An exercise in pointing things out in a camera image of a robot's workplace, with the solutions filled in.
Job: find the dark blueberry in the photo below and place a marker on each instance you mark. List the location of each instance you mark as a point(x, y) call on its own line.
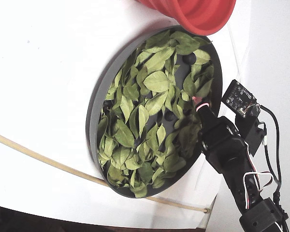
point(190, 58)
point(107, 104)
point(169, 116)

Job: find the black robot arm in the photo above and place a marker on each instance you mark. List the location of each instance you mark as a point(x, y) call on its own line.
point(246, 188)

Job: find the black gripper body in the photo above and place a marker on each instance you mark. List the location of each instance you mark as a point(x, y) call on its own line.
point(213, 129)

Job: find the pile of green leaves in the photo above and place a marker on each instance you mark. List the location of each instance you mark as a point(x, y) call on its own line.
point(157, 81)

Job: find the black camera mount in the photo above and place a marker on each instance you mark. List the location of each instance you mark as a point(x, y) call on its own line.
point(252, 130)

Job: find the dark gray round bowl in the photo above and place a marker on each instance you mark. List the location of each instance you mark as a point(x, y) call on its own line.
point(96, 101)

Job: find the red plastic bowl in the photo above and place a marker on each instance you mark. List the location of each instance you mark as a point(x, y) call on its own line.
point(203, 14)

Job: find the black gripper finger with pink band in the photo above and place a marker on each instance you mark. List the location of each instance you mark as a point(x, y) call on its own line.
point(206, 112)

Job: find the camera circuit board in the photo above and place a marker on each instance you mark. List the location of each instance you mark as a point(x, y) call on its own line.
point(240, 97)

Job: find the beige rubber tube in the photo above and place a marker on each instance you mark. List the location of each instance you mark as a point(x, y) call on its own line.
point(50, 163)

